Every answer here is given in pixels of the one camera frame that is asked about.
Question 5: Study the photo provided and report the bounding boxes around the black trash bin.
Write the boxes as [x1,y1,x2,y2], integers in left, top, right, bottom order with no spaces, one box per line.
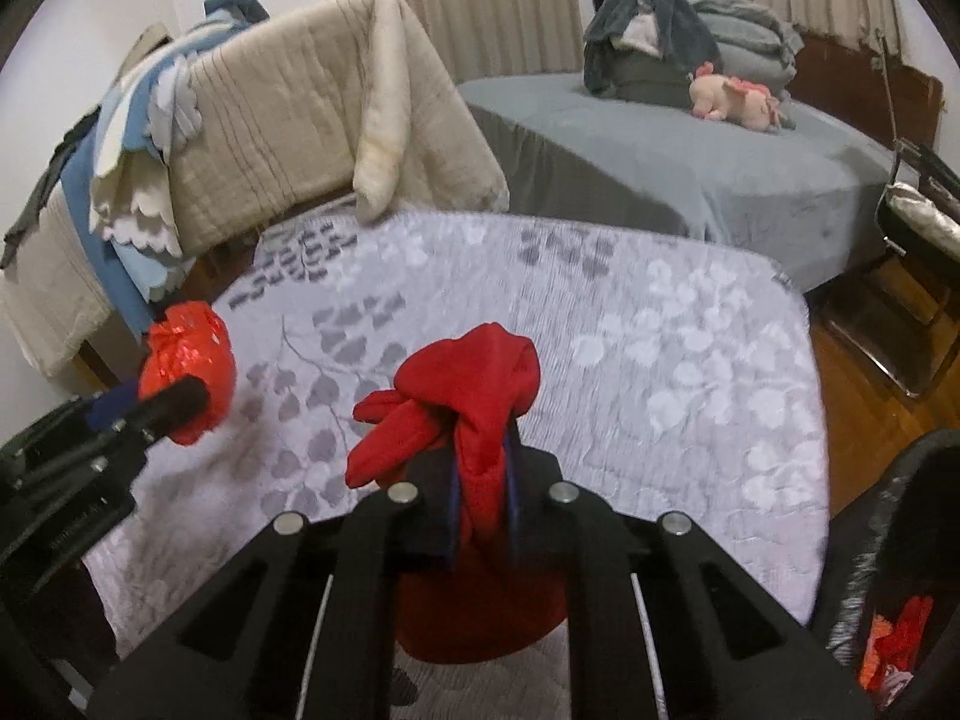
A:
[809,429,960,718]

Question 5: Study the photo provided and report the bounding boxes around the floral grey quilt cover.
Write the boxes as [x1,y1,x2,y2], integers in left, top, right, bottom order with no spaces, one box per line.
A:
[86,213,828,653]

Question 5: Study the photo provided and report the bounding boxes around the black chair with cushion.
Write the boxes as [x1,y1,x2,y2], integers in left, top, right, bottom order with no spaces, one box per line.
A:
[823,29,958,400]

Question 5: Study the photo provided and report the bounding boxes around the pile of grey blankets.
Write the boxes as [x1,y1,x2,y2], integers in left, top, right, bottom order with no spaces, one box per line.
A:
[584,0,804,96]

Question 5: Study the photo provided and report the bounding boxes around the orange foam mesh sheet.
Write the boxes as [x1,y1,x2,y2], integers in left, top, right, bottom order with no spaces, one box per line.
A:
[859,596,934,707]

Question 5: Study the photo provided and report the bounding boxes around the beige quilt on rack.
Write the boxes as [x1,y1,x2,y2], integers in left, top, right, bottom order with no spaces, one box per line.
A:
[2,0,509,377]

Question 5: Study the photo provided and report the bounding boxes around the red plastic ball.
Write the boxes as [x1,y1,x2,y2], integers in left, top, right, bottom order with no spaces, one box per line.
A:
[139,301,238,445]

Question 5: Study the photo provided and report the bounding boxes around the wooden headboard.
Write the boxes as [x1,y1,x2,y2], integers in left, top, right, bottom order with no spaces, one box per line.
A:
[789,32,944,148]

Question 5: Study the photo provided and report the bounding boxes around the grey bed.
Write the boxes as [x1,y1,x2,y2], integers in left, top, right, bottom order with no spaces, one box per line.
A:
[459,73,892,293]

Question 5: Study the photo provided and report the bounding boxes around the pink plush pig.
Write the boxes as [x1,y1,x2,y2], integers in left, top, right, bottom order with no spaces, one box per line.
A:
[688,62,786,132]

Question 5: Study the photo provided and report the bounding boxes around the blue and cream cloths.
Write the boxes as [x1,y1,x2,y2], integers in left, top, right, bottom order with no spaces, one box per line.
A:
[2,0,268,337]

